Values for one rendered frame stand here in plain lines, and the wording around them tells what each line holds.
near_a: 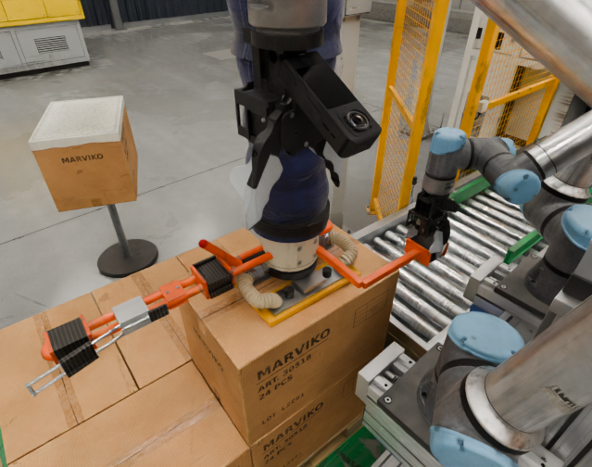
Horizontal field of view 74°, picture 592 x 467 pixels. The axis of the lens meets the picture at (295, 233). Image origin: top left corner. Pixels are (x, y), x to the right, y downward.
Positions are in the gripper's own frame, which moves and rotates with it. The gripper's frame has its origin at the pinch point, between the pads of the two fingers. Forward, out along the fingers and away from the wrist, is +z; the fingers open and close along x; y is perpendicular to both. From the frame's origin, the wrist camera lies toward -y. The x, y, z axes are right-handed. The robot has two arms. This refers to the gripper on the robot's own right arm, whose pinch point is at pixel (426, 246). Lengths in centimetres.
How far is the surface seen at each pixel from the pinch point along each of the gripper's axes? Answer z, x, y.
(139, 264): 104, -176, 47
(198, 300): 13, -33, 58
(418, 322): 53, -7, -20
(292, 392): 40, -6, 44
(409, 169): 29, -69, -82
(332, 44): -55, -15, 27
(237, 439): 53, -10, 62
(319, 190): -21.5, -15.7, 28.1
